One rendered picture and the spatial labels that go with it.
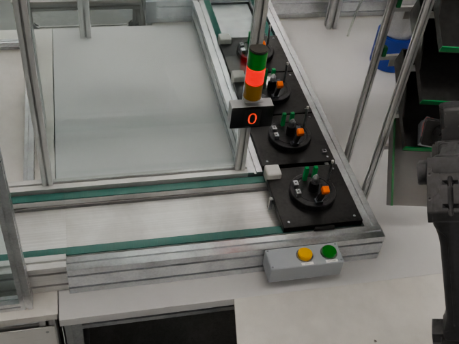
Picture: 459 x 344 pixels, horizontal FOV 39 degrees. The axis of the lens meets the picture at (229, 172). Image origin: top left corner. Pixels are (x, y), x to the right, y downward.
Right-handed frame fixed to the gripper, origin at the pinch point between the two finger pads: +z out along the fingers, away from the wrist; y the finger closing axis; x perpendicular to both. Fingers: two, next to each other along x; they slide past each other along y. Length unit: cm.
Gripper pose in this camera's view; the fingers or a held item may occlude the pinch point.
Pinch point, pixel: (432, 127)
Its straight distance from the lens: 179.0
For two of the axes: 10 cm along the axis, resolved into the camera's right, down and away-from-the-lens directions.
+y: -9.9, -1.6, -0.4
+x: -1.7, 9.4, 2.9
